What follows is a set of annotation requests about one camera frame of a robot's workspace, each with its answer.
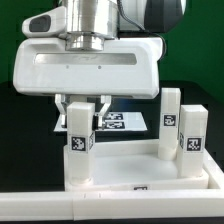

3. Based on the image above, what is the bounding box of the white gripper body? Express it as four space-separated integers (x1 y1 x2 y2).
13 37 163 99

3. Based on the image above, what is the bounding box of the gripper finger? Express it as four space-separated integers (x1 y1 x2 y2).
94 95 112 130
55 94 69 128

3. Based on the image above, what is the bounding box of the white desk top tray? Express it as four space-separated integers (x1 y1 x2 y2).
64 140 209 192

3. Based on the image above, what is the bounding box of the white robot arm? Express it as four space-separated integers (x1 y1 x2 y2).
13 0 186 129

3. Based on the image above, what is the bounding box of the white marker sheet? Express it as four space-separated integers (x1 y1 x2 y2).
53 112 148 132

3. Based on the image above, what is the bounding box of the white L-shaped fence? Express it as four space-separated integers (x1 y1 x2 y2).
0 153 224 221

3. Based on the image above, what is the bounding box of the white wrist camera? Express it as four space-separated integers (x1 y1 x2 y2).
22 6 67 38

